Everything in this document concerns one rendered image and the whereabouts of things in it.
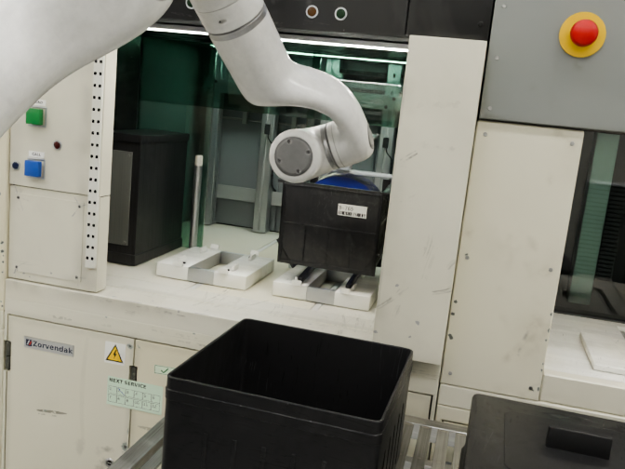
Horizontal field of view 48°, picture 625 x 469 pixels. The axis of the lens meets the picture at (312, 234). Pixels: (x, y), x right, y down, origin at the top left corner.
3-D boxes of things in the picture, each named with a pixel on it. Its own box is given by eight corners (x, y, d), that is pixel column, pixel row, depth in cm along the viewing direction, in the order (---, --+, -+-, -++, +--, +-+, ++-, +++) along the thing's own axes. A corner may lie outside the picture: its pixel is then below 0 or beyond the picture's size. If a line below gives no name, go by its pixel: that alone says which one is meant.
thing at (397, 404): (235, 416, 116) (244, 316, 113) (401, 453, 109) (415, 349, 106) (153, 502, 90) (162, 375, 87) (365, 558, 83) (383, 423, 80)
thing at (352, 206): (268, 278, 151) (279, 131, 143) (293, 255, 170) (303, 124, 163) (379, 296, 146) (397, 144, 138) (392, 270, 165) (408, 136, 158)
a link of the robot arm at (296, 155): (333, 120, 119) (283, 136, 122) (316, 120, 107) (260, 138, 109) (347, 167, 120) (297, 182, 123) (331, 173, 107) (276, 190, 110)
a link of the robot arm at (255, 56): (312, -29, 98) (377, 134, 118) (208, 9, 102) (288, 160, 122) (312, 3, 91) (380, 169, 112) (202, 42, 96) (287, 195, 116)
